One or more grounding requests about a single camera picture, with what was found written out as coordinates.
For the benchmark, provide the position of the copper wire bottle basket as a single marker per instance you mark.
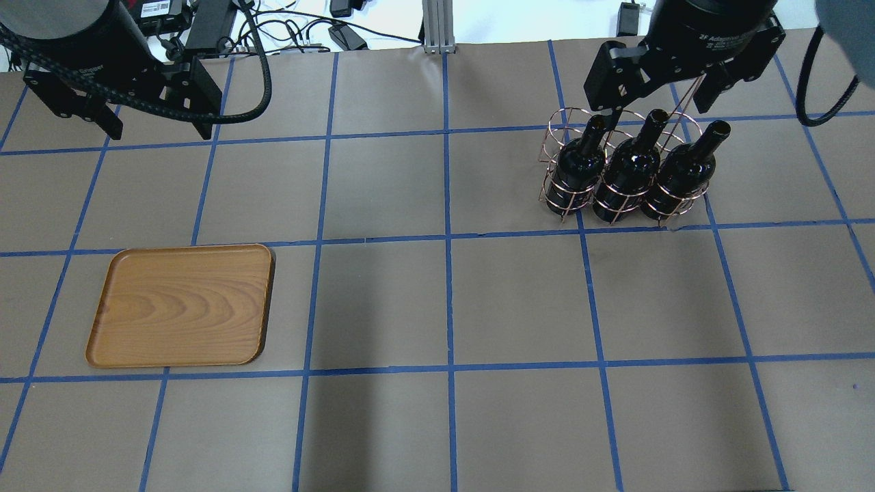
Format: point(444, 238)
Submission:
point(559, 133)

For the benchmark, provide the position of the black electronics box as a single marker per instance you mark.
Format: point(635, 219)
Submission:
point(160, 17)

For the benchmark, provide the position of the brown wooden tray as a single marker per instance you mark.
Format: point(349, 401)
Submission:
point(181, 307)

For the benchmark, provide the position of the black power brick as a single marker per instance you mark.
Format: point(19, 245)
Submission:
point(628, 19)

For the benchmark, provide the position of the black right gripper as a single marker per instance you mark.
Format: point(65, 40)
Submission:
point(711, 27)

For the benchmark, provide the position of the aluminium frame post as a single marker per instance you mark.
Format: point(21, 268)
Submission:
point(438, 28)

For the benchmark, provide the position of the dark wine bottle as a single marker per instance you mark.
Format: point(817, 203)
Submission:
point(685, 174)
point(630, 171)
point(579, 166)

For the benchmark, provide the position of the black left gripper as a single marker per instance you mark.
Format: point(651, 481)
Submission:
point(75, 37)

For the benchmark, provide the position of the black power adapter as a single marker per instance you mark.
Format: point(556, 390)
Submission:
point(346, 38)

